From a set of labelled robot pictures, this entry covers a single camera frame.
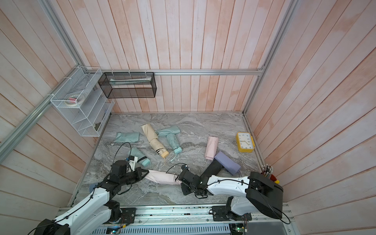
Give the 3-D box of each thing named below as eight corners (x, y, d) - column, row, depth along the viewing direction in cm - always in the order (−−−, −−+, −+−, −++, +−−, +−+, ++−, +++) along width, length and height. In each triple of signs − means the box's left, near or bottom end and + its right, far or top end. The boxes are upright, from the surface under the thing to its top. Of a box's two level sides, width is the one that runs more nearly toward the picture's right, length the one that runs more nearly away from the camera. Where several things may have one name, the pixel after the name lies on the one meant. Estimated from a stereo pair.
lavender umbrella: (234, 176, 88) (235, 174, 86) (212, 158, 96) (213, 156, 94) (239, 169, 91) (241, 167, 89) (218, 152, 99) (219, 150, 97)
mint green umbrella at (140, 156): (128, 153, 98) (127, 151, 95) (135, 148, 100) (134, 145, 98) (144, 168, 91) (143, 166, 88) (151, 162, 94) (150, 160, 91)
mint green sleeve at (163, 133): (158, 140, 105) (157, 137, 102) (156, 134, 109) (155, 130, 105) (180, 134, 109) (180, 130, 106) (177, 128, 113) (177, 124, 109)
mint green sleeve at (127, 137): (115, 142, 105) (113, 140, 103) (118, 133, 110) (117, 131, 108) (138, 142, 105) (137, 140, 103) (140, 133, 110) (139, 131, 108)
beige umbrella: (162, 159, 95) (162, 156, 93) (150, 143, 103) (149, 140, 100) (168, 154, 97) (168, 152, 95) (156, 139, 105) (155, 137, 103)
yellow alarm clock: (239, 152, 99) (240, 150, 97) (234, 135, 109) (235, 132, 106) (256, 152, 99) (258, 150, 97) (250, 135, 109) (251, 132, 106)
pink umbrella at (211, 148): (203, 158, 97) (204, 155, 94) (208, 137, 107) (209, 134, 104) (214, 161, 95) (215, 158, 92) (218, 139, 106) (219, 136, 103)
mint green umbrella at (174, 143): (174, 154, 97) (173, 151, 95) (166, 137, 106) (165, 134, 104) (181, 151, 99) (181, 148, 96) (173, 134, 108) (173, 131, 105)
